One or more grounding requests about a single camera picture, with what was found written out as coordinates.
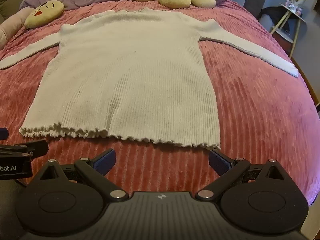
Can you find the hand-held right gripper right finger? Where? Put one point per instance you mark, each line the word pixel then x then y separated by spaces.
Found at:
pixel 219 162

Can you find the white round side table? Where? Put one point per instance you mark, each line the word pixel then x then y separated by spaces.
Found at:
pixel 297 17

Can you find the black cloth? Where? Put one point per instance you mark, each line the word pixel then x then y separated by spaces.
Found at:
pixel 273 13

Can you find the pink ribbed blanket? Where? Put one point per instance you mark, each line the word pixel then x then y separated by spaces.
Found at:
pixel 250 110

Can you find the pale pink pillow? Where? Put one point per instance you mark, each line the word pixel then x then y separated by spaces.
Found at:
pixel 10 27

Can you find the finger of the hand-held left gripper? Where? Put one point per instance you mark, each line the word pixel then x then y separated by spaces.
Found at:
pixel 30 148
pixel 3 134

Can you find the white ribbed knit sweater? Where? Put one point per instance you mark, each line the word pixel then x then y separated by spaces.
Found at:
pixel 130 80

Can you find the yellow face pillow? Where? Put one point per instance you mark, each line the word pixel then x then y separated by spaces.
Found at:
pixel 42 15

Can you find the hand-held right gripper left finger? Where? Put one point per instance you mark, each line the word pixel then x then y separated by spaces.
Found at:
pixel 107 160

